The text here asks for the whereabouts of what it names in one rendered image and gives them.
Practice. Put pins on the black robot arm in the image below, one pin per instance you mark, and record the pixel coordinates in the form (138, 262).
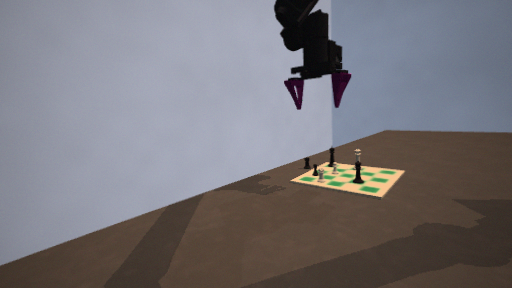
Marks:
(314, 26)

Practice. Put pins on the green and cream chessboard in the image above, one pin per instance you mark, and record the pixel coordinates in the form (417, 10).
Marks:
(377, 181)

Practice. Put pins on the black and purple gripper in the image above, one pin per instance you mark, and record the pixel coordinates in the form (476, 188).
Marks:
(315, 60)

